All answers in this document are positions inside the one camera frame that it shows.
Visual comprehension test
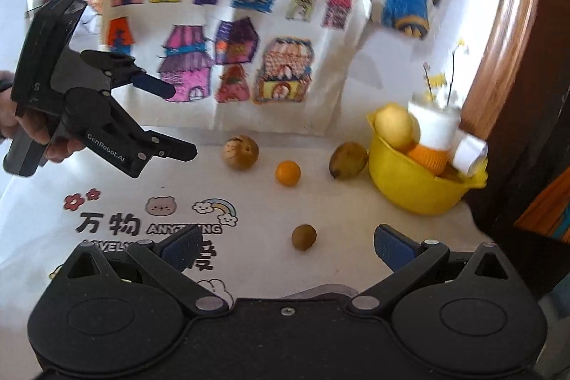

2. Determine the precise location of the brown pear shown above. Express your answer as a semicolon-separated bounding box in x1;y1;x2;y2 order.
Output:
328;142;369;181

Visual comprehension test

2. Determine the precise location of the white printed table mat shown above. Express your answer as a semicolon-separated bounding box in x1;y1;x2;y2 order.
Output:
0;119;491;306

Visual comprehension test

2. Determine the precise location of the orange bottle cap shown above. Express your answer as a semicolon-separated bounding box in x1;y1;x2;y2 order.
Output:
407;143;451;175

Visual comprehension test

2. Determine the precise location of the dark door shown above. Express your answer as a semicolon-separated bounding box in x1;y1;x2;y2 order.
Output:
463;0;570;306

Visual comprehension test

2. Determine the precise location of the white paper roll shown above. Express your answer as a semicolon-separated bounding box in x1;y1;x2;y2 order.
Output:
453;134;489;176

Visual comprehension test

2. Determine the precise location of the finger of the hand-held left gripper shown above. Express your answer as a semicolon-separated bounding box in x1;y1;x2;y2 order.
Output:
136;130;198;167
80;50;177;101

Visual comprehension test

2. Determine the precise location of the yellow plastic bowl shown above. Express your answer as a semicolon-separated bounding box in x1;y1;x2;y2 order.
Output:
367;108;489;216

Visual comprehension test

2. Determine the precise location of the yellow flower sprig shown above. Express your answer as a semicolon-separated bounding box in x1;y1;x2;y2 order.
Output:
421;36;470;105

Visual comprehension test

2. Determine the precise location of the small orange kumquat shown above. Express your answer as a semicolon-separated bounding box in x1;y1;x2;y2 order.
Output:
275;160;302;187

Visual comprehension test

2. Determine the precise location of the wooden door frame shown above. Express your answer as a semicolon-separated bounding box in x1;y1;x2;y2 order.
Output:
458;0;548;141

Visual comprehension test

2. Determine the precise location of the person's left hand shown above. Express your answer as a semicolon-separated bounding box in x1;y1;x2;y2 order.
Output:
0;71;86;165

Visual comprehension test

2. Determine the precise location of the colourful houses drawing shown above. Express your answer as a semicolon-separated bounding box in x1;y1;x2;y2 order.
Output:
95;0;373;137

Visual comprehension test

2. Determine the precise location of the striped pepino melon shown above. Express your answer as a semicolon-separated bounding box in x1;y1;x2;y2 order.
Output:
223;134;260;172

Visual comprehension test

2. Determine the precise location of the yellow pear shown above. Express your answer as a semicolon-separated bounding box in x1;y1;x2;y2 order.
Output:
374;104;421;151

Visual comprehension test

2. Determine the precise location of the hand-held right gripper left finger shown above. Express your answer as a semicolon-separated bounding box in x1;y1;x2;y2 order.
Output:
56;226;230;316

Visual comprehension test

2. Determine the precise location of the white vase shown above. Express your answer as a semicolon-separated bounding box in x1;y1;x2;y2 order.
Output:
407;92;462;151

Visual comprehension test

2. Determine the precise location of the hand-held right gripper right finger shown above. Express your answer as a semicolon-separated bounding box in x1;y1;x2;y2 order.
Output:
347;224;523;316

